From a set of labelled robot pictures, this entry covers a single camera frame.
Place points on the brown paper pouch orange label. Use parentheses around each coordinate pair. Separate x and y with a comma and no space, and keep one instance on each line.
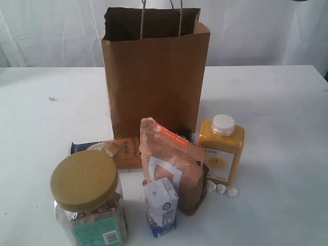
(165,154)

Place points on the yellow grain bottle white cap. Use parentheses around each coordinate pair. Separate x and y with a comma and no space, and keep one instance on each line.
(223,141)

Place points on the brown paper bag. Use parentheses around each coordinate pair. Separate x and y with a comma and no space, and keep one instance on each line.
(154,62)

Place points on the spaghetti packet blue orange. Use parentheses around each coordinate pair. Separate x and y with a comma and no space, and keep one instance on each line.
(125,152)

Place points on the small white blue carton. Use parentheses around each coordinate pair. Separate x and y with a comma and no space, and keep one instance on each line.
(161,203)

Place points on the white crumpled bit left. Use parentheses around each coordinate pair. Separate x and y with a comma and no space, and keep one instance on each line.
(211,186)

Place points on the white crumpled bit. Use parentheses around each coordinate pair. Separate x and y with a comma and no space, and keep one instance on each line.
(220,188)
(232,192)
(211,186)

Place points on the white crumpled bit middle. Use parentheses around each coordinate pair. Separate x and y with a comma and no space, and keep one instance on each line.
(220,188)

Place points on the white crumpled bit right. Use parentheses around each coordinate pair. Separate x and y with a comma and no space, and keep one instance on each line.
(232,192)

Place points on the clear jar gold lid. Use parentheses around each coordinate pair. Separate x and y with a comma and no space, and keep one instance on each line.
(88,199)

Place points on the small white paper scrap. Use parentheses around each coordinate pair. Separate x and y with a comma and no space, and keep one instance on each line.
(52,98)

